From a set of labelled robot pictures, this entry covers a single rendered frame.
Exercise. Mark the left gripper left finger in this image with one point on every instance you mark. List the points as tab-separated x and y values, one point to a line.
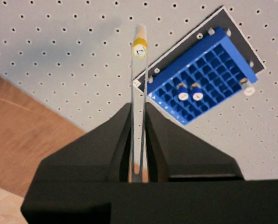
94	155

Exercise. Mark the blue grid rack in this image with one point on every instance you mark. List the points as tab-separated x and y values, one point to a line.
163	89

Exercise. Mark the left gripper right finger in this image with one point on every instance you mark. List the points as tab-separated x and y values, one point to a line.
181	155

